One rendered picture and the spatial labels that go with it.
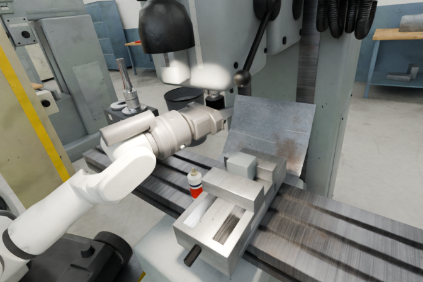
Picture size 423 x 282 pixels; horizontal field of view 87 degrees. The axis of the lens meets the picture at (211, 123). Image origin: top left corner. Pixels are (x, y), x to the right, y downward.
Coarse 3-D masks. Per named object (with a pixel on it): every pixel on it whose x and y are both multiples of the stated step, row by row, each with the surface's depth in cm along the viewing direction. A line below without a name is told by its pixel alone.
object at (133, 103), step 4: (124, 96) 79; (128, 96) 78; (132, 96) 78; (136, 96) 80; (128, 100) 79; (132, 100) 79; (136, 100) 80; (128, 104) 80; (132, 104) 80; (136, 104) 80; (128, 108) 81; (132, 108) 80; (136, 108) 81
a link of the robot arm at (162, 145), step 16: (144, 112) 42; (112, 128) 38; (128, 128) 39; (144, 128) 41; (160, 128) 43; (112, 144) 39; (128, 144) 40; (144, 144) 41; (160, 144) 43; (112, 160) 41
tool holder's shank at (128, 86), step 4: (116, 60) 74; (120, 60) 74; (120, 64) 74; (124, 64) 75; (120, 68) 75; (124, 68) 75; (120, 72) 76; (124, 72) 75; (124, 76) 76; (128, 76) 77; (124, 80) 77; (128, 80) 77; (124, 84) 77; (128, 84) 77; (124, 88) 78; (128, 88) 78
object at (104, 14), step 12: (96, 12) 638; (108, 12) 644; (96, 24) 664; (108, 24) 650; (120, 24) 679; (108, 36) 657; (120, 36) 686; (36, 48) 668; (108, 48) 684; (120, 48) 694; (36, 60) 674; (108, 60) 713; (48, 72) 705
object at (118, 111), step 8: (112, 104) 89; (120, 104) 90; (144, 104) 85; (104, 112) 89; (112, 112) 85; (120, 112) 84; (128, 112) 80; (136, 112) 79; (152, 112) 82; (112, 120) 87; (120, 120) 81
